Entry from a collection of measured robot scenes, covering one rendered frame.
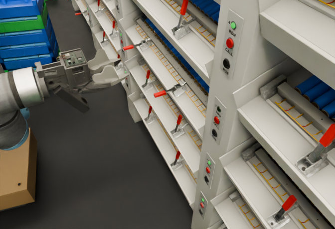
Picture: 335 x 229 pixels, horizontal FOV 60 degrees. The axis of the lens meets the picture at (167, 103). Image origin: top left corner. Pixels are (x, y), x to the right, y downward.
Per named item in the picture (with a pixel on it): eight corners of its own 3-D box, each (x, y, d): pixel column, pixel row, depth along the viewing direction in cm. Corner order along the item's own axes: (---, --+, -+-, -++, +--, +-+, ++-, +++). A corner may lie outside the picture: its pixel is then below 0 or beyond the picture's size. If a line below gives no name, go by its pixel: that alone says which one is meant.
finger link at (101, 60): (119, 45, 76) (87, 59, 72) (121, 64, 80) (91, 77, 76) (112, 40, 78) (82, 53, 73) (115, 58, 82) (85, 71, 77)
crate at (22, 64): (3, 70, 171) (-2, 59, 165) (10, 51, 185) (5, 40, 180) (56, 64, 175) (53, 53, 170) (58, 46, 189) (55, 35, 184)
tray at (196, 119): (206, 146, 78) (197, 129, 71) (129, 38, 118) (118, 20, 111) (268, 106, 79) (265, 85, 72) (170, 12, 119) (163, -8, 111)
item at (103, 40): (129, 95, 151) (117, 79, 140) (97, 39, 190) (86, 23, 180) (162, 74, 152) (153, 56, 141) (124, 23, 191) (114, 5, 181)
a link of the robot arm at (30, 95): (28, 115, 68) (23, 90, 74) (49, 109, 70) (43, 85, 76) (15, 87, 62) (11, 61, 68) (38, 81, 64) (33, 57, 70)
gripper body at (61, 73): (90, 64, 67) (36, 77, 64) (96, 91, 74) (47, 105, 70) (83, 46, 72) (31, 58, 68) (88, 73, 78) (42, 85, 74)
